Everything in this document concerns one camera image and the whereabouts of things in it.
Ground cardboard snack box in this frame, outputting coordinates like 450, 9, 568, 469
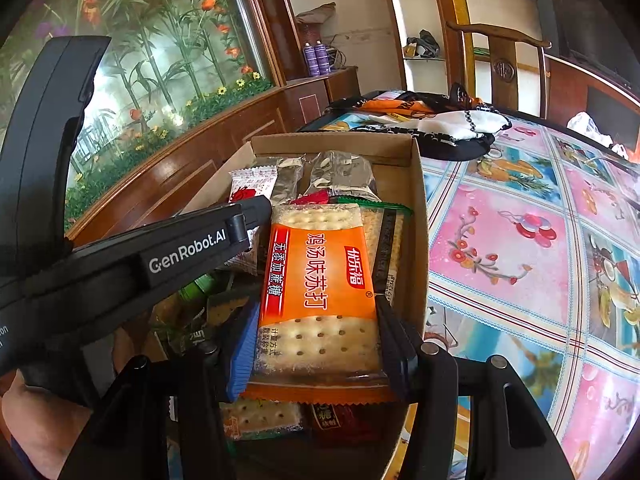
144, 130, 432, 480

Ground orange soda cracker packet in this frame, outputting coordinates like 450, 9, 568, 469
244, 204, 395, 404

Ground person's left hand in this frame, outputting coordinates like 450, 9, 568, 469
0, 328, 137, 480

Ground colourful fruit tablecloth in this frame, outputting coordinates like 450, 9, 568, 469
422, 112, 639, 479

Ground white red candy packet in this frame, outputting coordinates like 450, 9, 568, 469
226, 166, 278, 275

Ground silver foil snack packet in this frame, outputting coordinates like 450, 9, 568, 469
305, 151, 381, 202

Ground black white orange cloth bag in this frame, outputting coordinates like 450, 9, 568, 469
321, 84, 512, 162

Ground flower mural glass panel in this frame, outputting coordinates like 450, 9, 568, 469
1, 0, 271, 226

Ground white plastic bag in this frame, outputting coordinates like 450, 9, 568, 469
566, 112, 629, 160

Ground purple bottles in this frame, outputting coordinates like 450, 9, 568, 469
303, 40, 332, 77

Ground wooden chair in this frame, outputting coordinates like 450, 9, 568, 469
446, 22, 552, 118

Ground black television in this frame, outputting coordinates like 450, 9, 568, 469
537, 0, 639, 96

